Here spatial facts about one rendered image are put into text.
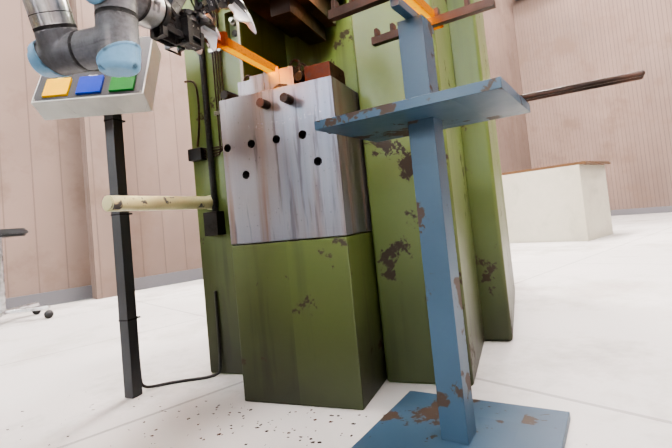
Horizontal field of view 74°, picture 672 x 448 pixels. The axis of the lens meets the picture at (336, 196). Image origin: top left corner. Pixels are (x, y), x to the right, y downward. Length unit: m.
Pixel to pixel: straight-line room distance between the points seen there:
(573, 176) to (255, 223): 4.61
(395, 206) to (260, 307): 0.50
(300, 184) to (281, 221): 0.12
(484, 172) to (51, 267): 3.88
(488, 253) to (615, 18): 9.68
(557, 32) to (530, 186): 6.29
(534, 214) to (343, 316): 4.67
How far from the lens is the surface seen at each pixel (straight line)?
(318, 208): 1.25
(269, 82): 1.44
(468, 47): 1.88
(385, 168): 1.39
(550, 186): 5.68
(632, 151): 10.70
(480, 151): 1.79
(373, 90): 1.44
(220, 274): 1.69
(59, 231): 4.73
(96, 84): 1.61
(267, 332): 1.38
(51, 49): 1.03
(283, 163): 1.30
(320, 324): 1.29
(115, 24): 0.95
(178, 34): 1.09
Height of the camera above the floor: 0.52
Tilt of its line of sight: 3 degrees up
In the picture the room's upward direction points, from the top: 6 degrees counter-clockwise
